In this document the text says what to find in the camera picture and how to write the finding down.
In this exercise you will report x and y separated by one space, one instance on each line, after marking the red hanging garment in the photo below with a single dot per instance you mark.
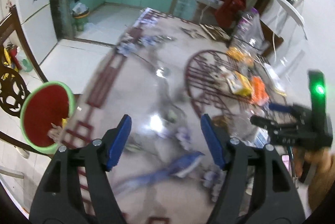
226 14

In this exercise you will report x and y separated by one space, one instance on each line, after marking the white blue medicine box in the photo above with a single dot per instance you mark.
261 138

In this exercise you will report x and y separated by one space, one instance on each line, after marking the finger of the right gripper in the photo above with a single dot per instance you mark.
271 126
280 108

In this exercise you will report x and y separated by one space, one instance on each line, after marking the clear zip plastic bag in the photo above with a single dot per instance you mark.
246 50

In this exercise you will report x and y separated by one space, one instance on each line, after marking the green detergent bottle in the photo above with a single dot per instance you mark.
23 60

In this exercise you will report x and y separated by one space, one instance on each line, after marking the orange snack wrapper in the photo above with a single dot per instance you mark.
259 95

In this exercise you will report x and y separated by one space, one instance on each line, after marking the red bin green rim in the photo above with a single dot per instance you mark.
45 108

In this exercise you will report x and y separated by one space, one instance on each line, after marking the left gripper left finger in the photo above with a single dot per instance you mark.
58 198

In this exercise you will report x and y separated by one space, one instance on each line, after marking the brown patterned flat box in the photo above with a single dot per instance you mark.
216 33

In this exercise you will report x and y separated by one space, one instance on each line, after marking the clear water bottle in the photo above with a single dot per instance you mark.
240 126

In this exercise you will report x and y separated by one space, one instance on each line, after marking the purple cap drink bottle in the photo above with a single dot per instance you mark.
245 23

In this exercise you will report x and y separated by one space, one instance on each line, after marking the dark carved wooden chair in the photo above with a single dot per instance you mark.
13 88

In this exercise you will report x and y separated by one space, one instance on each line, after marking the green kitchen trash can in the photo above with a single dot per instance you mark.
80 13

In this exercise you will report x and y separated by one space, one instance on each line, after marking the yellow snack box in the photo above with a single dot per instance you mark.
239 84

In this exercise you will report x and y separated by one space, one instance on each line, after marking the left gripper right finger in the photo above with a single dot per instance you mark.
274 196

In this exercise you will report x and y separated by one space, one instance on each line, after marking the person's right hand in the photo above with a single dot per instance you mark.
321 188

